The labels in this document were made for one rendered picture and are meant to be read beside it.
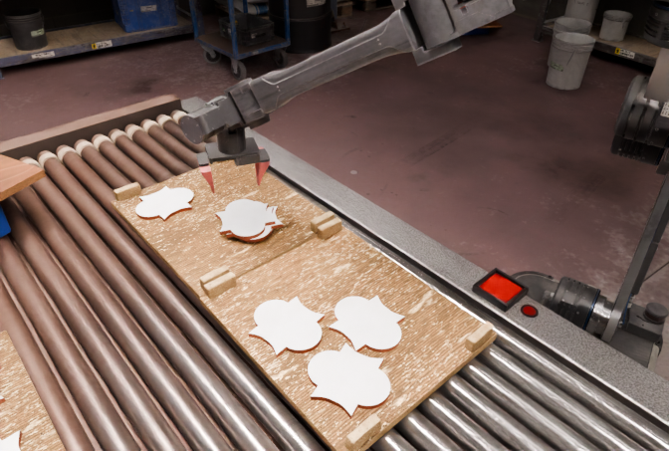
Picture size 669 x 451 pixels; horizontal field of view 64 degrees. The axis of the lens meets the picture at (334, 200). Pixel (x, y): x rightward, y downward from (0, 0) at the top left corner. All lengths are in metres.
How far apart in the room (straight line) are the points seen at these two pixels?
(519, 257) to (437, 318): 1.71
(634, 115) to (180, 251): 1.01
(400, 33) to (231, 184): 0.66
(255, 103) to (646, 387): 0.81
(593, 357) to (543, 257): 1.70
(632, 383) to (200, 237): 0.84
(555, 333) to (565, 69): 3.63
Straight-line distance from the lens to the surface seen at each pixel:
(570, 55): 4.51
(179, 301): 1.06
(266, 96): 0.96
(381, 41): 0.83
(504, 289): 1.08
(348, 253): 1.10
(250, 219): 1.15
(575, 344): 1.05
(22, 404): 0.98
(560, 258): 2.74
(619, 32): 5.49
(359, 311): 0.97
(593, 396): 0.98
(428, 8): 0.80
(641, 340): 2.13
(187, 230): 1.20
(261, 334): 0.94
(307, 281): 1.04
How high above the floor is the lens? 1.65
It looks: 35 degrees down
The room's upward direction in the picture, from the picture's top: straight up
